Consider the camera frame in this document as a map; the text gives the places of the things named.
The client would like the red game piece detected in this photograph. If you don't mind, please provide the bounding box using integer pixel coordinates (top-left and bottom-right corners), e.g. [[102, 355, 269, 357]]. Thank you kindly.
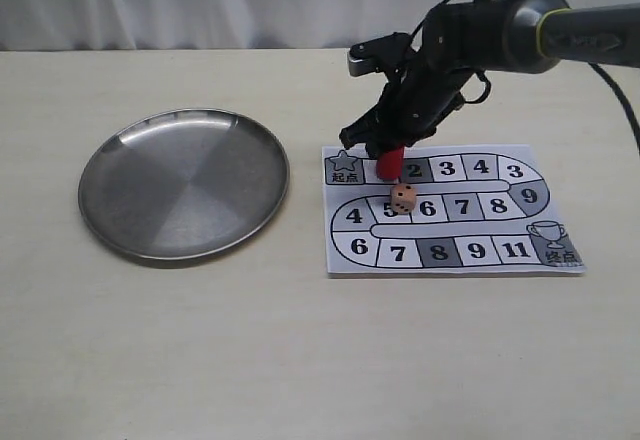
[[376, 147, 404, 182]]

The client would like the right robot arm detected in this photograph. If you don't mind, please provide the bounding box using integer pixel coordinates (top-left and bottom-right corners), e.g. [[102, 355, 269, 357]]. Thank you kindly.
[[339, 0, 639, 159]]

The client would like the black cable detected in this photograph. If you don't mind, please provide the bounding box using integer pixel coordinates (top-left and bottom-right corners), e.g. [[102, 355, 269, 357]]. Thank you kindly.
[[409, 0, 640, 156]]

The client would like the wooden die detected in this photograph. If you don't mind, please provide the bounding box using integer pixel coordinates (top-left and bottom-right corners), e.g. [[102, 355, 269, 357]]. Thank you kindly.
[[390, 183, 417, 214]]

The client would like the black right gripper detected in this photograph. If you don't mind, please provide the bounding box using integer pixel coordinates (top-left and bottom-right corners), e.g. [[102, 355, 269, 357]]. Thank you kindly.
[[339, 2, 510, 160]]

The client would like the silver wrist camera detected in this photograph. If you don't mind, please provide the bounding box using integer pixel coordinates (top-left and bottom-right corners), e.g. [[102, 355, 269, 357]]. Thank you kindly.
[[347, 32, 411, 77]]

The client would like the round metal plate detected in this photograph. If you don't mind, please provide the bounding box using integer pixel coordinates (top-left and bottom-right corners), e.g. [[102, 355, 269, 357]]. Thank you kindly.
[[77, 108, 290, 263]]

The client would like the paper game board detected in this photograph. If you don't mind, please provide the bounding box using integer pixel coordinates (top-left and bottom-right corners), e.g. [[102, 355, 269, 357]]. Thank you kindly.
[[322, 144, 586, 276]]

